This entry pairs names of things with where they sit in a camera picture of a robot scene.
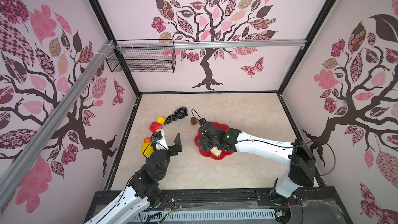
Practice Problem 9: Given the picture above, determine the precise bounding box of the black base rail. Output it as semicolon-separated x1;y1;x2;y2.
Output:
83;186;353;224

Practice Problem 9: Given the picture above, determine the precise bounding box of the red flower-shaped bowl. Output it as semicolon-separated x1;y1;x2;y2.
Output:
194;121;234;161

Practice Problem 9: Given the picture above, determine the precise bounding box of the white cable duct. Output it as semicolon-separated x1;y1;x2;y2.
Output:
130;209;276;224

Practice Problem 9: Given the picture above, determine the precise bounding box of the cream white pear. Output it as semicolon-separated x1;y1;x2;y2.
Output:
210;147;222;157

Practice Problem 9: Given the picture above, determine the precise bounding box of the aluminium rail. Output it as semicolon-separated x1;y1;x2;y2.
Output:
116;39;307;49
1;40;115;207

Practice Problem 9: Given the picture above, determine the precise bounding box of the aluminium rail left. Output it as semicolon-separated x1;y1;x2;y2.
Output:
1;40;115;207

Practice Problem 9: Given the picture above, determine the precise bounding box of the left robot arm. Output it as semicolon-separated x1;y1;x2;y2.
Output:
86;130;182;224

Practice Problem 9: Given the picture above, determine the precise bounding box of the aluminium rail back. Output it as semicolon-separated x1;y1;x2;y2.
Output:
116;39;307;49

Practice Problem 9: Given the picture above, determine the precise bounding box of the brown green fig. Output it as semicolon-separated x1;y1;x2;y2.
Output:
190;117;199;125

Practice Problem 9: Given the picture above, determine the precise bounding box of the yellow lemon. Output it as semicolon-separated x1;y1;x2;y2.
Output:
141;142;153;158

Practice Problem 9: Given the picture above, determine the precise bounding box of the small yellow fruit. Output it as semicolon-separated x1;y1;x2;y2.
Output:
156;116;166;124

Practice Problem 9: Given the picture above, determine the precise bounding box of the black wire basket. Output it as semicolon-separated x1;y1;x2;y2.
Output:
106;38;177;73

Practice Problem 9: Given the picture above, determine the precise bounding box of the dark grape bunch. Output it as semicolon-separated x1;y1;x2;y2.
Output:
164;106;188;124

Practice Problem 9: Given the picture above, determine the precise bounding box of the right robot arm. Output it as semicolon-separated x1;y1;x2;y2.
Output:
197;118;324;205

